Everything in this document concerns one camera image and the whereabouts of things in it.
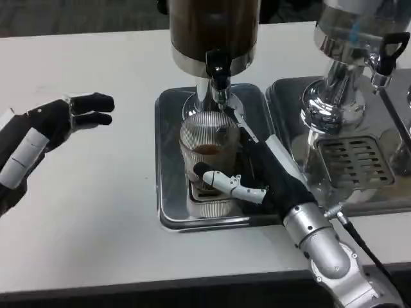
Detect clear ribbed glass cup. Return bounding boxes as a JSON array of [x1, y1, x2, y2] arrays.
[[179, 111, 241, 196]]

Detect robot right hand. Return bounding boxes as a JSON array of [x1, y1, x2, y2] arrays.
[[193, 107, 320, 224]]

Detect dark tank drink dispenser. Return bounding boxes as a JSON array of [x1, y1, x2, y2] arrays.
[[168, 0, 260, 129]]

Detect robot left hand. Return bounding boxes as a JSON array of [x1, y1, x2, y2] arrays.
[[0, 92, 116, 219]]

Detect black loop handle tap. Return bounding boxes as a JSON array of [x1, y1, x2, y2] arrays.
[[369, 31, 411, 87]]

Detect steel drip tray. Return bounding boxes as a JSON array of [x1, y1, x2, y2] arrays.
[[265, 76, 411, 216], [154, 83, 290, 232]]

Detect black forearm cable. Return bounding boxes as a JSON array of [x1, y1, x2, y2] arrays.
[[324, 205, 398, 286]]

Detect clear tank drink dispenser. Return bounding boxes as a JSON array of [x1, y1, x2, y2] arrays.
[[300, 0, 411, 135]]

